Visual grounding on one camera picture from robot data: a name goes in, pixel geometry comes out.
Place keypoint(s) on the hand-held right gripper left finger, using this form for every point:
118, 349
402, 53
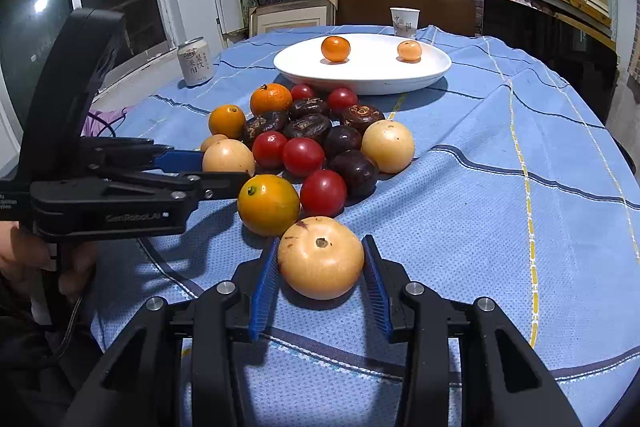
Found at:
265, 292

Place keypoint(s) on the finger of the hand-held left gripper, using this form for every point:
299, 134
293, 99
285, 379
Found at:
175, 159
225, 187

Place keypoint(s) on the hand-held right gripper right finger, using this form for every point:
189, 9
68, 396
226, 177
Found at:
376, 292

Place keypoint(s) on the pale yellow passion fruit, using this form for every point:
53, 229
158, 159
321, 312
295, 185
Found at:
320, 257
387, 146
228, 157

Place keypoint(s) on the small tan round fruit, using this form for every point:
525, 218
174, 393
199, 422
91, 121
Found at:
214, 142

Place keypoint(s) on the yellow-orange kumquat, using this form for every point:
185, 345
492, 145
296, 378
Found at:
226, 121
268, 204

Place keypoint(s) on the red cherry tomato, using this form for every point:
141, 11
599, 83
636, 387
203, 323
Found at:
302, 92
343, 99
303, 157
323, 193
270, 150

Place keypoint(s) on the dark brown water chestnut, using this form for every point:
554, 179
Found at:
362, 117
308, 107
265, 125
307, 128

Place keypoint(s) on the dark purple plum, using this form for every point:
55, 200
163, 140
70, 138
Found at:
359, 173
342, 142

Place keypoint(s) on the white oval plate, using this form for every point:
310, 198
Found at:
370, 72

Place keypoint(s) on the person's left hand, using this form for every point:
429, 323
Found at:
20, 257

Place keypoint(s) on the purple cloth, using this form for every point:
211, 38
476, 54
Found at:
100, 122

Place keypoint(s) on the white drink can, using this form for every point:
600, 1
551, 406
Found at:
195, 64

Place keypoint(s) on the orange mandarin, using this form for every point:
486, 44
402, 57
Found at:
335, 48
270, 99

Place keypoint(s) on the blue plaid tablecloth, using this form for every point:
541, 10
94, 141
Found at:
475, 217

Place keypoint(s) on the pale orange round fruit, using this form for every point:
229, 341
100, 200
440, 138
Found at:
409, 51

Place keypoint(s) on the brown board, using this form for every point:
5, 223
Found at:
370, 9

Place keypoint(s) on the white paper cup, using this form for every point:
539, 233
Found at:
405, 24

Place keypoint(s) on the wooden picture frame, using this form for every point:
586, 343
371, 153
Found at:
292, 19

